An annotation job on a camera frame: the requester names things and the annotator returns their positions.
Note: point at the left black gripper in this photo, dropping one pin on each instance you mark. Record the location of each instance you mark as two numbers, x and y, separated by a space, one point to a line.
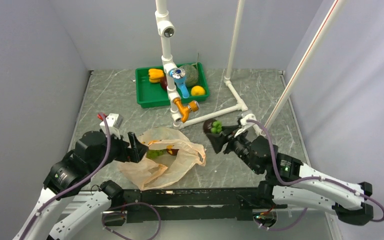
138 148

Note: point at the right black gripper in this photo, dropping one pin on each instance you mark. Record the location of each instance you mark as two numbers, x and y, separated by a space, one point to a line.
218 139

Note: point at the dark red fake apple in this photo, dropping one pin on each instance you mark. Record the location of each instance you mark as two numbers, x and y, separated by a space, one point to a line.
208 125
172 151

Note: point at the translucent orange plastic bag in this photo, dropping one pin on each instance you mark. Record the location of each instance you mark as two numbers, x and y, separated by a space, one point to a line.
158 169

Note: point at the green fake grape bunch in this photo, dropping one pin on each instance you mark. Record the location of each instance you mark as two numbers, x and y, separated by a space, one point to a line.
216 127

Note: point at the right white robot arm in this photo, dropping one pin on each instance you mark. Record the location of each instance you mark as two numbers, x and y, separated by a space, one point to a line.
289 181

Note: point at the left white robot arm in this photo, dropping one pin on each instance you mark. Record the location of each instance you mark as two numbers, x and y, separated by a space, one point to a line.
66 178

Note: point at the yellow fake lemon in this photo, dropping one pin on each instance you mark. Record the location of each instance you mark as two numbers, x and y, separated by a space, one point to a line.
197 91

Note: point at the green fake melon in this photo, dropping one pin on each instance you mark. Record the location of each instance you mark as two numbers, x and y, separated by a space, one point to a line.
192 75

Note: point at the yellow fake bell pepper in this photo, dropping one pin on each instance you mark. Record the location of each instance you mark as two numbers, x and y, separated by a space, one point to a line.
155 75

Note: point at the white pole with red stripe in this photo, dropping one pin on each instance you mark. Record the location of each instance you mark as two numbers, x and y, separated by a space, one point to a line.
323 19

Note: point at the dark red fruit in tray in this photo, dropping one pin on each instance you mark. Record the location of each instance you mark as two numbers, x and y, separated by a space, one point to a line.
163 83

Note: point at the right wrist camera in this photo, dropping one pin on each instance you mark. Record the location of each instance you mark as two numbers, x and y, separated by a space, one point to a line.
244 122

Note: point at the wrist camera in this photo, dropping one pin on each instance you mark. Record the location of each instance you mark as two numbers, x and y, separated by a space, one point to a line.
244 122
110 124

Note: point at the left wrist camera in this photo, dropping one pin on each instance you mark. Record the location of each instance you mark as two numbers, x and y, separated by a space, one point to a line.
110 124

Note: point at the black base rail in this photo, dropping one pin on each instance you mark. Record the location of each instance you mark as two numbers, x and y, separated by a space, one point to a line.
239 203

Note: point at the blue tap handle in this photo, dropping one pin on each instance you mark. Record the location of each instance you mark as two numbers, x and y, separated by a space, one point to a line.
179 76

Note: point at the white PVC pipe frame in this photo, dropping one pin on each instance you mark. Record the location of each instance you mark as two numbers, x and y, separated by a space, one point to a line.
166 30

